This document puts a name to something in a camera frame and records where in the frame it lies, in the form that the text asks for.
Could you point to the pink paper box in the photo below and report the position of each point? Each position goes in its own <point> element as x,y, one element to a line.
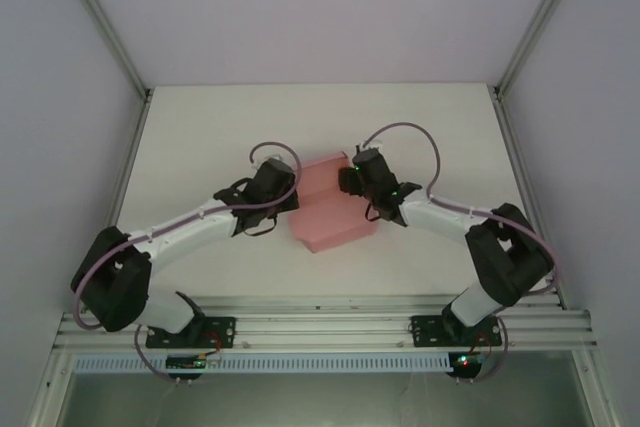
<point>325,217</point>

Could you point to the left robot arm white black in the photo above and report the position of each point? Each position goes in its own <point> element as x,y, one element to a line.
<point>190,234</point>

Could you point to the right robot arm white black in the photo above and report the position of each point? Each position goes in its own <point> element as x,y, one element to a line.
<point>440,217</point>

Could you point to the grey metal lower panel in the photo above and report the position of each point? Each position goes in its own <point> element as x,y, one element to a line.
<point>320,402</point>

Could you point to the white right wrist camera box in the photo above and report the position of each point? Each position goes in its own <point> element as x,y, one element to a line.
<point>372,145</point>

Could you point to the aluminium mounting rail bed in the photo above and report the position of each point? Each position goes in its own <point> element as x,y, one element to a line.
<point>320,319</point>

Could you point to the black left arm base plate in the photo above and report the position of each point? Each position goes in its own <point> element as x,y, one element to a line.
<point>220,331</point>

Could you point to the aluminium table side rail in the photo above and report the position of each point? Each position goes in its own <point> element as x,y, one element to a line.
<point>512,147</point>
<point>131,157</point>

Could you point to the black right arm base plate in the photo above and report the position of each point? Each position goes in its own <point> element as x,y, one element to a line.
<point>425,331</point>

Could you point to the aluminium frame post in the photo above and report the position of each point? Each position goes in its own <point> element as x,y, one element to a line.
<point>540,17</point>
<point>102,22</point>

